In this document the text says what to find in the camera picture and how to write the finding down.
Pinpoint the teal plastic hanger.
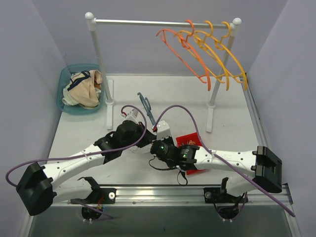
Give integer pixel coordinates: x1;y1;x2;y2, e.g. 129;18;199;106
137;92;156;125

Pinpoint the orange plastic hanger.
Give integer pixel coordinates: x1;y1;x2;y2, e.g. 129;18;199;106
155;19;211;92

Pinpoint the white underwear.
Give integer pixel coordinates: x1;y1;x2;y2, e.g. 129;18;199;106
129;145;151;154

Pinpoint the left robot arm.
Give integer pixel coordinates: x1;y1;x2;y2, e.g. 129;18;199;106
16;120;156;216

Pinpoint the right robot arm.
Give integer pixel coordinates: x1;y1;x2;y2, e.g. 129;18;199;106
150;140;282;202

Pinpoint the yellow hanger inner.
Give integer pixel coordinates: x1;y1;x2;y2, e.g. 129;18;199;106
173;20;231;91

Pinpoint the yellow hanger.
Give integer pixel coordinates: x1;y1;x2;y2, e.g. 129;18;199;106
192;21;248;91
173;20;231;91

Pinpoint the yellow hanger outer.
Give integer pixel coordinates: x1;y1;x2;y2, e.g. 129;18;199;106
192;21;248;91

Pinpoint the red clothespin bin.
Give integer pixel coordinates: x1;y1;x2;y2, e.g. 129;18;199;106
176;132;208;175

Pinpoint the pile of clothespins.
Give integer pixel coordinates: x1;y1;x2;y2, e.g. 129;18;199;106
182;140;197;145

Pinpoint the white clothes rack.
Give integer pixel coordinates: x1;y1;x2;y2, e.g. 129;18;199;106
85;12;240;133

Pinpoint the beige pink garment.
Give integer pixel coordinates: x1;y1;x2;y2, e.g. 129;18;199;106
89;70;103;90

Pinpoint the teal laundry basket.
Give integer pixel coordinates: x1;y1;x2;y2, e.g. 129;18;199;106
56;64;104;115

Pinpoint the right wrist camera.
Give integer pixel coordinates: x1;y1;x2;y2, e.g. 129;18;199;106
152;120;172;140

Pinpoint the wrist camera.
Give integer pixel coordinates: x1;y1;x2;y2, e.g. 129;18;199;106
152;120;172;140
122;109;139;124

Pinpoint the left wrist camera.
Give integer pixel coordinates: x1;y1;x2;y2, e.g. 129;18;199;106
122;109;139;124

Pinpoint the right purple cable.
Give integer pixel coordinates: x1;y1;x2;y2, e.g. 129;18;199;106
152;104;296;218

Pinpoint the aluminium frame rail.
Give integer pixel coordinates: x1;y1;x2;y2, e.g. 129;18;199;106
27;184;294;207

